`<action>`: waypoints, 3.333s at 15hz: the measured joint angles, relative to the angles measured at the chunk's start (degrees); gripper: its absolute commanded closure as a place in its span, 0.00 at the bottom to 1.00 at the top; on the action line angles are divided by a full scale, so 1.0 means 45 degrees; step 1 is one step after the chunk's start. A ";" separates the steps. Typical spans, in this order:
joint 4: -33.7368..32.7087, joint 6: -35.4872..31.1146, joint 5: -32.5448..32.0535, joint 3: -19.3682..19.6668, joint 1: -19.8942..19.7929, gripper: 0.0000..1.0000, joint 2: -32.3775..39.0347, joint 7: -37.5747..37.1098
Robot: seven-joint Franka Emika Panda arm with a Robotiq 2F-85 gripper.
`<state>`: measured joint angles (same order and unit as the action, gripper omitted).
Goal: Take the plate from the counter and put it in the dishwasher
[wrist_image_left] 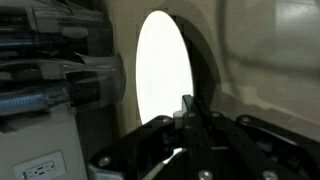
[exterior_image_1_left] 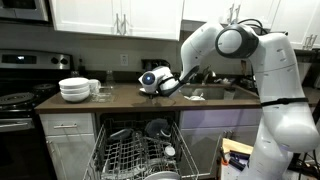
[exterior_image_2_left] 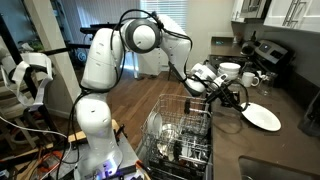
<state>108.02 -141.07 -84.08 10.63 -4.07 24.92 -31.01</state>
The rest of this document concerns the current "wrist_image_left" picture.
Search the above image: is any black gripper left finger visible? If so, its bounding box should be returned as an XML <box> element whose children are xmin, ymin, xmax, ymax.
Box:
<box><xmin>88</xmin><ymin>111</ymin><xmax>184</xmax><ymax>180</ymax></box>

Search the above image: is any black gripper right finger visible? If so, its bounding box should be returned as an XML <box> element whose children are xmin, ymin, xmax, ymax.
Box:
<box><xmin>156</xmin><ymin>94</ymin><xmax>320</xmax><ymax>180</ymax></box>

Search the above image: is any white round plate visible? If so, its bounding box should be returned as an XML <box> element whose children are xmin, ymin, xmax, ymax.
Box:
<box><xmin>135</xmin><ymin>9</ymin><xmax>195</xmax><ymax>126</ymax></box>

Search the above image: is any black countertop appliance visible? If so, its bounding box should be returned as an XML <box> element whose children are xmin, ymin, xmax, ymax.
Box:
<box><xmin>0</xmin><ymin>0</ymin><xmax>127</xmax><ymax>118</ymax></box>

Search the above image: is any white wall outlet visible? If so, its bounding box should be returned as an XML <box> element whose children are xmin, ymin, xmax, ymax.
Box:
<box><xmin>12</xmin><ymin>150</ymin><xmax>68</xmax><ymax>180</ymax></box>

